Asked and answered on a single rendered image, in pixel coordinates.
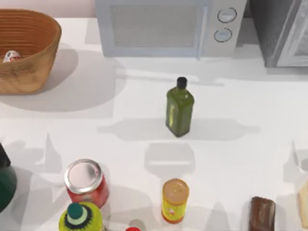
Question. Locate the pale cream box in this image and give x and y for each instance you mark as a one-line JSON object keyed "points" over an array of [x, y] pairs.
{"points": [[303, 204]]}

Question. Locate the red and white can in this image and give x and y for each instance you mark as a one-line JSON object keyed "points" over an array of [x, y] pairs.
{"points": [[11, 56]]}

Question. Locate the yellow-green bottle teal cap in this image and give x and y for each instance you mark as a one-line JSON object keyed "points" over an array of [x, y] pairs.
{"points": [[81, 217]]}

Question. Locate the woven brown basket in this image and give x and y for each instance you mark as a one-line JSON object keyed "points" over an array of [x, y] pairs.
{"points": [[31, 67]]}

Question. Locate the dark green round bottle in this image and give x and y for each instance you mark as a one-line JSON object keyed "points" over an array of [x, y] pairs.
{"points": [[6, 187]]}

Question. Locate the green bottle black cap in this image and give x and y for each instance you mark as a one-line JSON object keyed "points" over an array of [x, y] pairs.
{"points": [[179, 113]]}

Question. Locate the pale microwave oven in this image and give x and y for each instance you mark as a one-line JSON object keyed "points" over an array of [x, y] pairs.
{"points": [[168, 26]]}

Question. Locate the microwave oven door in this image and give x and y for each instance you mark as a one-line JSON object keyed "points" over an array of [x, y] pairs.
{"points": [[154, 29]]}

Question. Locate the red cap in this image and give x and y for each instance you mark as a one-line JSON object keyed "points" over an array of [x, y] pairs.
{"points": [[133, 229]]}

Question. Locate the red can silver lid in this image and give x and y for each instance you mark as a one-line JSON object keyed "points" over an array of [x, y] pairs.
{"points": [[86, 183]]}

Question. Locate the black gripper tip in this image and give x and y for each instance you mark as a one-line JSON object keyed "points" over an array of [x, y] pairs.
{"points": [[3, 156]]}

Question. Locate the yellow tube can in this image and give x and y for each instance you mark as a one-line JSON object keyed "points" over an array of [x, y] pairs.
{"points": [[174, 199]]}

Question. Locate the round microwave knob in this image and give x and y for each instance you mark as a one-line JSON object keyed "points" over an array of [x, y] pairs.
{"points": [[227, 14], [223, 35]]}

